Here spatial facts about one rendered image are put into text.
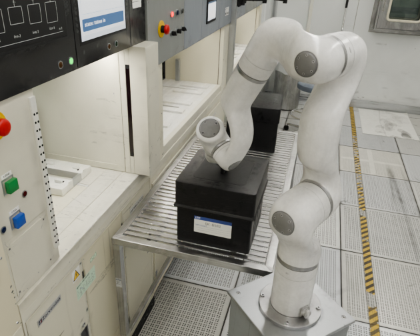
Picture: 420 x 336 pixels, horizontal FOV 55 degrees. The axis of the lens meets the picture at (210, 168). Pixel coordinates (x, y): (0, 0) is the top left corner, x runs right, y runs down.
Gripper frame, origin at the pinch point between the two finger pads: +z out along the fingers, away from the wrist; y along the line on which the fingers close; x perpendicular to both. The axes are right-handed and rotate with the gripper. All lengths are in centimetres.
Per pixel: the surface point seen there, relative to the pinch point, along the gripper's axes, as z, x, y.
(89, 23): -47, -21, 39
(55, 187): -1, 20, 62
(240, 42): 224, -207, 60
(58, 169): 8, 11, 69
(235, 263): 6.3, 33.0, -10.3
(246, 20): 209, -223, 56
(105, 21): -40, -27, 39
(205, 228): 4.9, 23.3, 2.6
